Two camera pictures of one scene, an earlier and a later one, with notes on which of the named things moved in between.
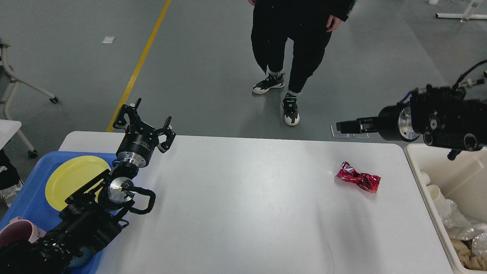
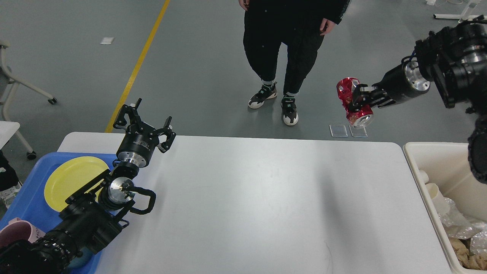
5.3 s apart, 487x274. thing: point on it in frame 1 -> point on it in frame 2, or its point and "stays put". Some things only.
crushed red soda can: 369,183 -> 345,87
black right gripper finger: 355,127 -> 380,102
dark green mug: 78,262 stays put
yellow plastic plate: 69,174 stays put
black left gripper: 137,145 stays put
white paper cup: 425,177 stays put
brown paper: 476,262 stays put
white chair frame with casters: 8,82 stays put
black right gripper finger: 356,125 -> 362,92
